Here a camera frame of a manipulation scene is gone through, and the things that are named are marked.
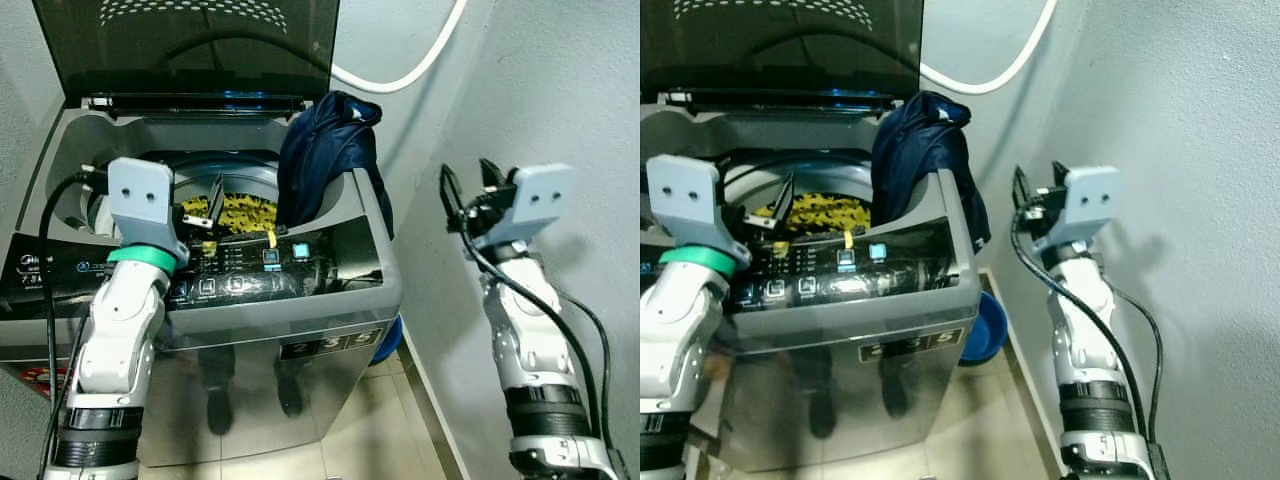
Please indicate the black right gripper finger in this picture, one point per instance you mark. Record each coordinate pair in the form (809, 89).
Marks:
(1021, 190)
(491, 174)
(1060, 175)
(453, 190)

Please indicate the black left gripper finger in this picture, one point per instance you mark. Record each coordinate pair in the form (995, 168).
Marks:
(216, 198)
(786, 200)

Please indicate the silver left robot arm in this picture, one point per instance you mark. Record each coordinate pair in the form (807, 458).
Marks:
(120, 330)
(672, 330)

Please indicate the silver top-load washing machine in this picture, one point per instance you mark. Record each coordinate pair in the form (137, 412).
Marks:
(300, 330)
(880, 340)

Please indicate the yellow and black garment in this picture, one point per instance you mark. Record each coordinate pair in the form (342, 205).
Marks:
(825, 212)
(245, 212)

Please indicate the small yellow tag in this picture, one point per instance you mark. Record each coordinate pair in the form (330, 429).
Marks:
(271, 238)
(849, 240)

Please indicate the navy blue garment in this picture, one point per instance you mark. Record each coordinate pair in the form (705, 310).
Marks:
(325, 150)
(925, 150)

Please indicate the blue plastic basin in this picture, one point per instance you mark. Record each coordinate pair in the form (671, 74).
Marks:
(985, 335)
(388, 342)

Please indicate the dark transparent washer lid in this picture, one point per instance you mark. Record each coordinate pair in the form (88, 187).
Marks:
(780, 45)
(190, 45)

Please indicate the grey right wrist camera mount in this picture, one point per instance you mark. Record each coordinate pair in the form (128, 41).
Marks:
(538, 200)
(1092, 200)

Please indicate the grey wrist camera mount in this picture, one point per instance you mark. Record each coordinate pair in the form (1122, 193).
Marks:
(685, 200)
(142, 200)
(538, 200)
(1092, 200)

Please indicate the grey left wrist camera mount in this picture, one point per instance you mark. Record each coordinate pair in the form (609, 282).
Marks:
(685, 200)
(142, 200)

